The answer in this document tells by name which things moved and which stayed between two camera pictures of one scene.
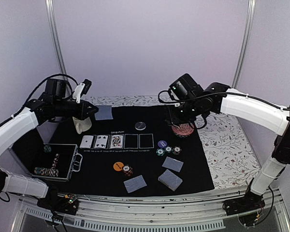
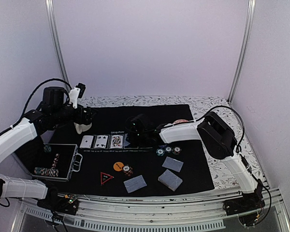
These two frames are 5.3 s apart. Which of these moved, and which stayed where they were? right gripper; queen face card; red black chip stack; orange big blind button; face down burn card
Moved: right gripper; face down burn card
Stayed: queen face card; orange big blind button; red black chip stack
